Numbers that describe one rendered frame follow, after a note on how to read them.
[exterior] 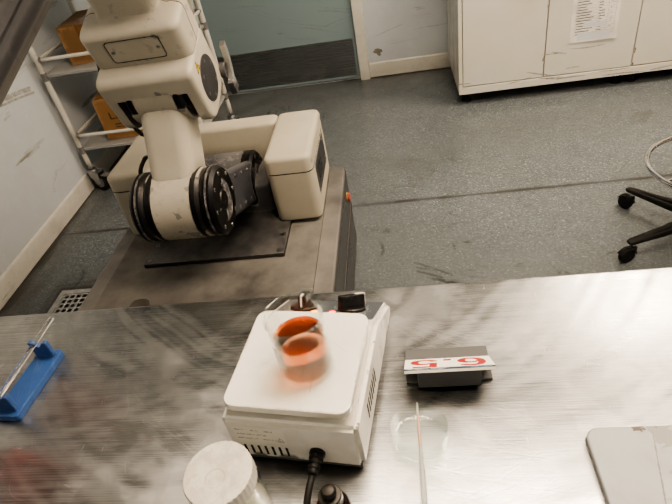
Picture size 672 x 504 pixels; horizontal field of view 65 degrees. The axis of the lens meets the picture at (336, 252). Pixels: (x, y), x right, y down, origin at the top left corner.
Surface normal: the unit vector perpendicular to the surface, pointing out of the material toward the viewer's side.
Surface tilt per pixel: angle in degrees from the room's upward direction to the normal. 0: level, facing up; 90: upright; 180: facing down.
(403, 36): 90
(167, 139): 64
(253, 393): 0
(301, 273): 0
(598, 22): 88
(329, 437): 90
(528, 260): 0
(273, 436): 90
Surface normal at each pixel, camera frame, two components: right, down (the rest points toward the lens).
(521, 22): -0.06, 0.63
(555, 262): -0.16, -0.77
